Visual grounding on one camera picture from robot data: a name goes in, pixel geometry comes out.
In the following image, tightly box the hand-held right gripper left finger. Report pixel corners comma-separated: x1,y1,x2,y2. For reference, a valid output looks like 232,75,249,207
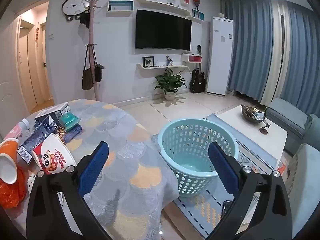
26,141,118,240

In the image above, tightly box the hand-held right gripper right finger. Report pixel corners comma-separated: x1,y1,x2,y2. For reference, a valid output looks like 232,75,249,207
199,141,293,240

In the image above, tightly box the light blue plastic basket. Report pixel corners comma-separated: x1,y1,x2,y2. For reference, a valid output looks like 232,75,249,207
157,118,239,197

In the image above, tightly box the orange panda snack bag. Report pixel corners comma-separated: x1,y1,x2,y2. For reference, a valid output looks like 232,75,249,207
0,167,28,209

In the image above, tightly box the black shoulder bag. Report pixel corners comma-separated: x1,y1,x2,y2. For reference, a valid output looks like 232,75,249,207
94,64,105,82

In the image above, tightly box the patterned grey tablecloth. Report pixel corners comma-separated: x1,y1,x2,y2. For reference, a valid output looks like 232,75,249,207
0,99,179,240

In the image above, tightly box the dark blue tube package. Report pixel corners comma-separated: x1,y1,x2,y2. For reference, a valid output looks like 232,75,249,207
60,124,83,144

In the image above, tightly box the white coffee table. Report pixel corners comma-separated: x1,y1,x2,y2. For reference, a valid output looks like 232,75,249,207
217,105,288,173

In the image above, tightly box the black phone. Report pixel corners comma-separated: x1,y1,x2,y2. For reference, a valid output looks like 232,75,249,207
221,200,235,221

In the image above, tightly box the red instant noodle bowl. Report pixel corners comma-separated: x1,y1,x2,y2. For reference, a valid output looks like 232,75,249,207
31,133,77,175

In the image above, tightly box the teal packet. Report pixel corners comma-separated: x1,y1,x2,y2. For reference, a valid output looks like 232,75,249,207
59,112,81,132

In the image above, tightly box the small dark metal stand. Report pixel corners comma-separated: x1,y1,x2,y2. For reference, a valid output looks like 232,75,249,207
259,119,271,134

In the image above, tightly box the dark bowl with items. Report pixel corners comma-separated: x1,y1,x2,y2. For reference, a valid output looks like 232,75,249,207
241,104,267,125

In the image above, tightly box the white polka dot paper box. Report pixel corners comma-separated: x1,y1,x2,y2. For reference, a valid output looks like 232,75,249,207
26,171,44,188

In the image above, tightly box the dark blue carton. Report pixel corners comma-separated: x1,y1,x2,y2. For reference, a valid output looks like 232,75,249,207
17,122,61,165

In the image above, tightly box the white blue carton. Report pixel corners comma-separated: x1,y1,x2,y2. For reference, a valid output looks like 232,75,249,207
34,102,71,126

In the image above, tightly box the grey upholstered chair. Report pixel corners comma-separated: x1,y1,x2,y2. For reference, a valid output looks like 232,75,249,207
284,144,320,235

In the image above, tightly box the teal sofa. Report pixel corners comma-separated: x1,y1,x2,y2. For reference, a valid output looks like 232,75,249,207
264,97,320,155

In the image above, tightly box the orange paper cup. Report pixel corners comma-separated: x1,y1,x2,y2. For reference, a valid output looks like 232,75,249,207
0,137,20,184

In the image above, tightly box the brown tote bag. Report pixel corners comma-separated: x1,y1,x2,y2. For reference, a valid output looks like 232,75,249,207
82,45,97,90

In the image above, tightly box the pink white bottle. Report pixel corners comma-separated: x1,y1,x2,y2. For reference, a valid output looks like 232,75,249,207
2,124,22,140

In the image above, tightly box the black acoustic guitar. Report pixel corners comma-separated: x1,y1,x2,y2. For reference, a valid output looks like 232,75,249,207
189,45,206,93

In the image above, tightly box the potted green plant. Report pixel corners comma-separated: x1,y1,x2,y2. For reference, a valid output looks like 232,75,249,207
154,69,188,102

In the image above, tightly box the white open door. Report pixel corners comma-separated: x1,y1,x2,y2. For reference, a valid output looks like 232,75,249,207
0,17,29,135

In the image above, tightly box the white standing air conditioner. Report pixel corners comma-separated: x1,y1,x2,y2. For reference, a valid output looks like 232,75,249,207
205,17,235,97

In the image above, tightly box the white red drawer box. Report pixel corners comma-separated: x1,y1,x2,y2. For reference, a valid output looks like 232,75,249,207
181,53,203,64

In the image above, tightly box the framed butterfly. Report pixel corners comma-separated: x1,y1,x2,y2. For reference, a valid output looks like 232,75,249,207
142,56,155,68

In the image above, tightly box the short curved white shelf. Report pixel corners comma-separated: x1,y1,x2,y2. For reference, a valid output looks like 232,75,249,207
136,64,188,73

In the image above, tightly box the blue curtain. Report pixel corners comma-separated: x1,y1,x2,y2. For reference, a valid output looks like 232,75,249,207
219,0,274,100
279,2,320,110

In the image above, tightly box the cream hallway door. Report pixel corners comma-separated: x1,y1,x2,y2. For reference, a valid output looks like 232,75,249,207
19,19,38,107

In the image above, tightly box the cream sheer curtain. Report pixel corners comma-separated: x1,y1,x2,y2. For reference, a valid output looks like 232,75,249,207
260,0,289,105

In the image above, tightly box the pink tree coat rack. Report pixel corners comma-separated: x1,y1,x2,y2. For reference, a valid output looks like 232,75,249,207
80,0,107,102

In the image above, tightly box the black hanging hat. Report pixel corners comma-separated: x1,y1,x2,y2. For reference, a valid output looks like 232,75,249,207
80,11,90,29

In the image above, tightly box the small blue box shelf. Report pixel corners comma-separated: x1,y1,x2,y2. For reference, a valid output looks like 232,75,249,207
192,9,206,21

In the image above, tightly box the white blue box shelf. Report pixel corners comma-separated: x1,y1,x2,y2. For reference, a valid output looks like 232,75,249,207
107,0,134,12

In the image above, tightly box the long curved white shelf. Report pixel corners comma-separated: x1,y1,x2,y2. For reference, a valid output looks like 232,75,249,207
136,0,192,18

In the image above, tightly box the hallway door with dark handle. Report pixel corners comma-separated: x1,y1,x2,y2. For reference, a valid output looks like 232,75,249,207
41,24,54,101

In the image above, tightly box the black wall television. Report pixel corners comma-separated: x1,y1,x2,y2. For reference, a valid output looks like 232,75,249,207
135,9,192,51

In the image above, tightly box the panda wall clock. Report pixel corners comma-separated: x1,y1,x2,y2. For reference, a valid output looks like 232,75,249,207
62,0,90,22

